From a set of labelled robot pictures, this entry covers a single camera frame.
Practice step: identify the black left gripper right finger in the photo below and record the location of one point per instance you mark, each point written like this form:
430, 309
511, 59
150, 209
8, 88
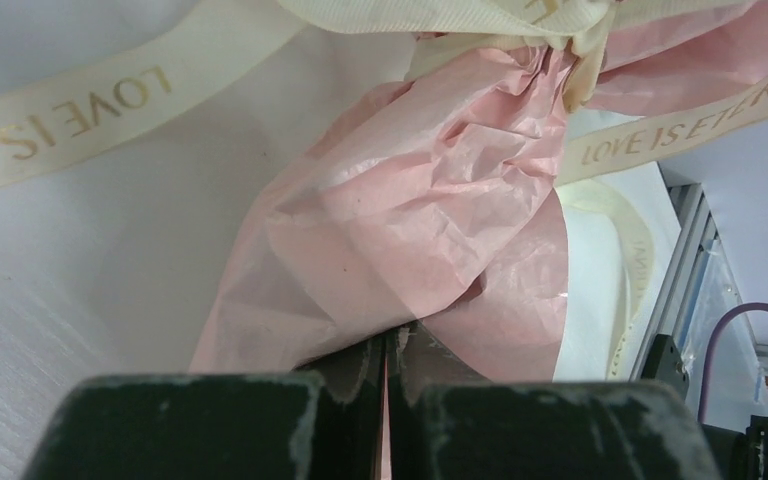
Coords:
448, 422

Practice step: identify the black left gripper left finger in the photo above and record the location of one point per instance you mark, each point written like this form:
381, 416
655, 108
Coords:
321, 421

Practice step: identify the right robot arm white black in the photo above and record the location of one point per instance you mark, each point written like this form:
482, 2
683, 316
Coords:
738, 455

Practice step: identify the pink paper flower bouquet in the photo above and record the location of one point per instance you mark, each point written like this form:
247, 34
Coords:
434, 198

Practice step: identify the cream printed ribbon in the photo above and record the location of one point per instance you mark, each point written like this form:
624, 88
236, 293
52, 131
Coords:
87, 112

